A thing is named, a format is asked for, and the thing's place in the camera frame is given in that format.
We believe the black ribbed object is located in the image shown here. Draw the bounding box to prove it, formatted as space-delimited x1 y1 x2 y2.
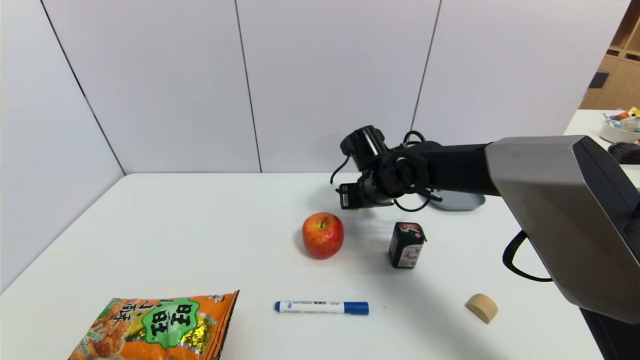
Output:
607 142 640 165

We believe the grey square dish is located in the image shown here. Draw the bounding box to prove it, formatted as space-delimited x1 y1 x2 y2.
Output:
429 191 486 212

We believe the white side table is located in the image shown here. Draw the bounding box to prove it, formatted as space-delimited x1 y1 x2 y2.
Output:
563 109 640 190

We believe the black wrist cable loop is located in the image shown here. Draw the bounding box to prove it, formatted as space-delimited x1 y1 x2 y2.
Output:
393 192 444 213

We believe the half-round wooden block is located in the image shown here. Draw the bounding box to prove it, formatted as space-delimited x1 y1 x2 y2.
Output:
465 293 499 324

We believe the black drink carton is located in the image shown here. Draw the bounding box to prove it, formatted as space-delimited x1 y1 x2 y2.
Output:
388 221 427 269

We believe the red apple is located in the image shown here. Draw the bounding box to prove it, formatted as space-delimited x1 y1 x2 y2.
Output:
301 212 345 260

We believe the black camera cable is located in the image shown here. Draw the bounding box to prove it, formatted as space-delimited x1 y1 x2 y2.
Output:
329 156 351 191

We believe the white bowl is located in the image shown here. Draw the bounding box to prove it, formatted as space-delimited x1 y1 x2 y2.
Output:
598 113 640 145

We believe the black elbow cable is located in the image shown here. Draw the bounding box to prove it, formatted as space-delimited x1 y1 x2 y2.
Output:
502 230 553 283

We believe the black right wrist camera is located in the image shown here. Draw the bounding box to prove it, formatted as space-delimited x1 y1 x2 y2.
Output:
338 182 362 210

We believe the wooden shelf cabinet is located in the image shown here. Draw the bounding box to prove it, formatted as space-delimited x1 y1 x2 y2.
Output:
579 0 640 111

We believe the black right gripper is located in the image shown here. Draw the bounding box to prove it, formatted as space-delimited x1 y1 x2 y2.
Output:
338 182 370 210

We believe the orange snack bag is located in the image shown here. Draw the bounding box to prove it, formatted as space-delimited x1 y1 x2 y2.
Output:
68 289 241 360

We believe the blue white marker pen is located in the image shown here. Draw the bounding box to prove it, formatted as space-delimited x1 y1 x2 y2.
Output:
274 299 370 316

